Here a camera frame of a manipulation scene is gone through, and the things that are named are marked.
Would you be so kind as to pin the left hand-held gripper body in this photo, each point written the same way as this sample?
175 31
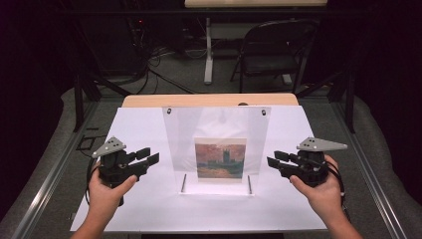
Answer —
114 166

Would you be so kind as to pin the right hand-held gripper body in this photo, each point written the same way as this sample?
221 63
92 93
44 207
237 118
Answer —
308 166

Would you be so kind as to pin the painting print card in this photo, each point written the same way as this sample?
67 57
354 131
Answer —
220 159

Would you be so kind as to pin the clear acrylic photo frame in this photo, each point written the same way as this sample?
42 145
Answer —
215 122

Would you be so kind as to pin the person's left hand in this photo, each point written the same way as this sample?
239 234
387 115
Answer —
103 199

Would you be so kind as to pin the person's right hand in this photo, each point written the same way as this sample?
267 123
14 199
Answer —
326 199

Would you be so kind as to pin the white board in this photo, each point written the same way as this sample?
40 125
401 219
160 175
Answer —
149 205

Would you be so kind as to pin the black metal stand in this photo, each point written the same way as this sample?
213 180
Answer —
79 99
349 99

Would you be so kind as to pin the wooden table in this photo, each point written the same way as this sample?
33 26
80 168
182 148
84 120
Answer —
215 99

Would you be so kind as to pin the black folding chair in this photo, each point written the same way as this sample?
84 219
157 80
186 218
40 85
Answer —
272 63

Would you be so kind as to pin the dark equipment rack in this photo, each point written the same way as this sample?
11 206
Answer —
139 36

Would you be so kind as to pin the white desk leg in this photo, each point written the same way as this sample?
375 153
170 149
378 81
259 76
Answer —
208 53

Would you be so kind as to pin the light wooden desk top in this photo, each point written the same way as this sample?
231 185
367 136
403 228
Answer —
252 3

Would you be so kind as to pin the aluminium rail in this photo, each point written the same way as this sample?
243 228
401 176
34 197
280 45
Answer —
368 186
49 186

